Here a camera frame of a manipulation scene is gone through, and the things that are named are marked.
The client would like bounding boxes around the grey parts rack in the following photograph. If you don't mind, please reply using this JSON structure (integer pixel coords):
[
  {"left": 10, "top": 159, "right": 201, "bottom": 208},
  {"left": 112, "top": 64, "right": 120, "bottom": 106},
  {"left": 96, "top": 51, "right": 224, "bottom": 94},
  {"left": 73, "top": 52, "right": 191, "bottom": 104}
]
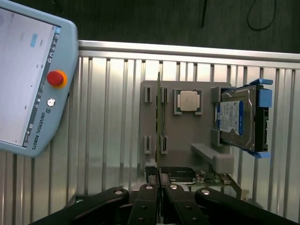
[{"left": 140, "top": 80, "right": 235, "bottom": 188}]

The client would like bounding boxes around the hard disk blue label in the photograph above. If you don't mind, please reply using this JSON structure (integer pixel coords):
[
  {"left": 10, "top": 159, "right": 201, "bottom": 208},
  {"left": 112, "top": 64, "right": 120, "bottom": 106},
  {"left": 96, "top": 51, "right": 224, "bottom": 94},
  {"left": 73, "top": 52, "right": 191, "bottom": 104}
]
[{"left": 213, "top": 84, "right": 258, "bottom": 152}]

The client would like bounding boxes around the silver CPU chip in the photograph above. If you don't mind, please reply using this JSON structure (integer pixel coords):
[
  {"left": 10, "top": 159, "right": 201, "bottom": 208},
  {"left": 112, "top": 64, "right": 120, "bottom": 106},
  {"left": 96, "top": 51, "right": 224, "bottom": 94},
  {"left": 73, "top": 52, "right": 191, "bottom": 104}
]
[{"left": 173, "top": 88, "right": 203, "bottom": 116}]

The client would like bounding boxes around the light blue teach pendant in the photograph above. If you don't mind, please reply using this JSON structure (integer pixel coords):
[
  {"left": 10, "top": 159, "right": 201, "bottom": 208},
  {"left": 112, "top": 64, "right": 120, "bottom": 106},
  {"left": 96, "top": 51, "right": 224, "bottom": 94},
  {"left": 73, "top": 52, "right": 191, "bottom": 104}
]
[{"left": 0, "top": 0, "right": 79, "bottom": 158}]

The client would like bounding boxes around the black floor cable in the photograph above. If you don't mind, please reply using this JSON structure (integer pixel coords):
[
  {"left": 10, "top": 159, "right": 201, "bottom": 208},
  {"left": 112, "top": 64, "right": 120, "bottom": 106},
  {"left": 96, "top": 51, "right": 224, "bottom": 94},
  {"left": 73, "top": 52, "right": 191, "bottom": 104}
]
[
  {"left": 246, "top": 0, "right": 277, "bottom": 31},
  {"left": 201, "top": 0, "right": 207, "bottom": 28}
]

